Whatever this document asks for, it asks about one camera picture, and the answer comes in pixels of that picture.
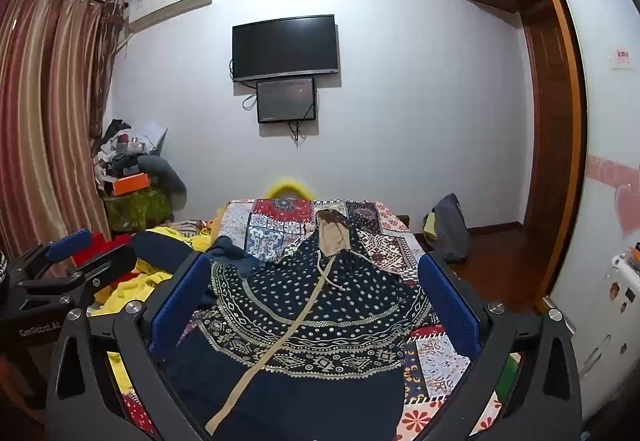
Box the yellow hoop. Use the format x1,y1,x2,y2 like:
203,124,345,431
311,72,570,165
263,176,315,200

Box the patchwork bedspread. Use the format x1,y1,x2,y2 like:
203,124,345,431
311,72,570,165
120,198,507,441

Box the striped cloth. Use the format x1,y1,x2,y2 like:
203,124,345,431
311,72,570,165
165,220,207,235

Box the white air conditioner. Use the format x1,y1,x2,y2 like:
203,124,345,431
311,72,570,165
125,0,215,35

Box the navy patterned garment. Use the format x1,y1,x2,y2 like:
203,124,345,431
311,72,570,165
125,208,437,441

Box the black wall television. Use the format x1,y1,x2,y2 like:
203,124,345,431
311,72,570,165
232,14,342,83

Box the green patterned cloth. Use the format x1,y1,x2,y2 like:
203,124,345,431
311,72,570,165
103,188,174,233

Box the orange box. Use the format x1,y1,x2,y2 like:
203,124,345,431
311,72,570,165
112,173,151,196

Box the small red white wall sticker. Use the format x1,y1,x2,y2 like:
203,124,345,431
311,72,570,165
608,46,634,70

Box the black monitor cable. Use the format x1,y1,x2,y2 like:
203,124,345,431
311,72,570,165
287,118,309,148

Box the red clothes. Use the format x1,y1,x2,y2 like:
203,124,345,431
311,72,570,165
75,230,139,293

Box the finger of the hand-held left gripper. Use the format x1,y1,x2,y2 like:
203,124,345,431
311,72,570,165
7,229,94,280
14,243,139,310

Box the pink heart wall sticker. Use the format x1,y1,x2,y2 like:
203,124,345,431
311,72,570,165
586,153,640,238

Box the white appliance with stickers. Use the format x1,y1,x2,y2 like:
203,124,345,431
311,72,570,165
547,247,640,423

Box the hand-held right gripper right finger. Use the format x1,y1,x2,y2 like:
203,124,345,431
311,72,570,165
419,252,585,441

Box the small black wall monitor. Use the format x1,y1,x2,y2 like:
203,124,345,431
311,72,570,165
256,77,318,124

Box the grey pillow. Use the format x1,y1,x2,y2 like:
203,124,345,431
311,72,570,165
137,154,188,210

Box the striped red brown curtain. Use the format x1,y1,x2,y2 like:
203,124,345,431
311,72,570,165
0,0,127,263

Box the yellow clothes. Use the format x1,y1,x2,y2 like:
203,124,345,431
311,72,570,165
92,220,221,397

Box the pile of mixed clutter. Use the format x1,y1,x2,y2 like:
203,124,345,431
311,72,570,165
92,118,169,198

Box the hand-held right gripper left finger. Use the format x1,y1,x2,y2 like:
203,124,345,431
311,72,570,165
46,252,213,441

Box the wooden door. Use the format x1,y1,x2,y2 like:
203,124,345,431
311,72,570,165
522,0,587,308

